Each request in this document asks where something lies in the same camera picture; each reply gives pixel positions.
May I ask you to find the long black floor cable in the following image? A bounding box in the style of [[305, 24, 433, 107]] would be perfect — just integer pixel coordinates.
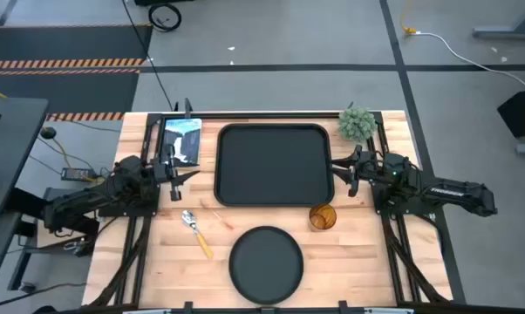
[[121, 0, 177, 111]]

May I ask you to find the metal spoon with wooden handle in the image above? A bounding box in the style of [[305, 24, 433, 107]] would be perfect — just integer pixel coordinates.
[[181, 209, 215, 261]]

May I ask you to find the black aluminium robot frame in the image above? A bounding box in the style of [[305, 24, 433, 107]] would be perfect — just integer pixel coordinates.
[[85, 111, 455, 314]]

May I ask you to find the coiled black cable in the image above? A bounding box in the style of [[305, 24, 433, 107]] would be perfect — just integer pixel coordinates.
[[147, 3, 183, 33]]

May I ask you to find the amber glass cup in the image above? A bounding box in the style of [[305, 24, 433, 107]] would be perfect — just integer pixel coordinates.
[[308, 203, 338, 231]]

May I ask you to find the grey table leg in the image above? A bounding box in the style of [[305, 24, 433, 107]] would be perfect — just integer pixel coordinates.
[[471, 0, 525, 40]]

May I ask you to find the small green potted plant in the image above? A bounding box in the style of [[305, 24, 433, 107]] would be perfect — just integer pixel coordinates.
[[337, 106, 378, 143]]

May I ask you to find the black floor mat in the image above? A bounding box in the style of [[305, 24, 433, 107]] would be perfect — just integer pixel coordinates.
[[0, 24, 153, 115]]

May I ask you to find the white floor cable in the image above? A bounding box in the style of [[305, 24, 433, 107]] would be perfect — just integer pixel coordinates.
[[414, 31, 525, 92]]

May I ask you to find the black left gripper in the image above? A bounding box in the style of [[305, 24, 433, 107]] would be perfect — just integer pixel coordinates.
[[151, 143, 201, 202]]

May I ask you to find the black power adapter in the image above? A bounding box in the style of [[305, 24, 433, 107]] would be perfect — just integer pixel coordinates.
[[60, 167, 94, 182]]

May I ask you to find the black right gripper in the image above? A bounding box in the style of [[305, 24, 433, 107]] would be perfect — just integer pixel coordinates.
[[330, 145, 386, 198]]

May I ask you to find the black angular box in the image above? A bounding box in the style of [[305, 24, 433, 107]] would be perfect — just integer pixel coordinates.
[[496, 88, 525, 140]]

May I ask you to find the black round plate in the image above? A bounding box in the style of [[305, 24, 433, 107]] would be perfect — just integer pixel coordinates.
[[228, 225, 305, 306]]

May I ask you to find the dark grey desk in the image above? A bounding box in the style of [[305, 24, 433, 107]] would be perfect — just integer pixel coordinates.
[[0, 96, 50, 217]]

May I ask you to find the yellow cable with plug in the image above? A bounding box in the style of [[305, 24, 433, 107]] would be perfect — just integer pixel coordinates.
[[399, 0, 419, 36]]

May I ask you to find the black rectangular tray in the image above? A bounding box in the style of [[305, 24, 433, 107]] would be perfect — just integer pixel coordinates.
[[213, 122, 336, 208]]

